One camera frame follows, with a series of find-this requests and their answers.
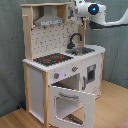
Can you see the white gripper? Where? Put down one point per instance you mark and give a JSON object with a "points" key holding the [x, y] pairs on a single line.
{"points": [[79, 10]]}

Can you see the white toy oven door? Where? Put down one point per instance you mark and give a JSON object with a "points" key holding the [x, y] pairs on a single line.
{"points": [[63, 102]]}

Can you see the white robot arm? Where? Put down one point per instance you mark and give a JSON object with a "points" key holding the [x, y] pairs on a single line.
{"points": [[97, 15]]}

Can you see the wooden toy kitchen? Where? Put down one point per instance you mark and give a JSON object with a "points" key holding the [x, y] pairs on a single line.
{"points": [[46, 40]]}

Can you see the grey range hood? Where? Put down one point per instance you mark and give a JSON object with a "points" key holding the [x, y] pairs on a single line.
{"points": [[48, 18]]}

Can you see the grey toy sink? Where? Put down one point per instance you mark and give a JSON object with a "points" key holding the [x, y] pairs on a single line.
{"points": [[79, 51]]}

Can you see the black toy stovetop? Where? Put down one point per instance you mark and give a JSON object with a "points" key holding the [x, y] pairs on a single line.
{"points": [[52, 59]]}

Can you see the white dishwasher door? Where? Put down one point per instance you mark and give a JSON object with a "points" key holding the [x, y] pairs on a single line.
{"points": [[90, 74]]}

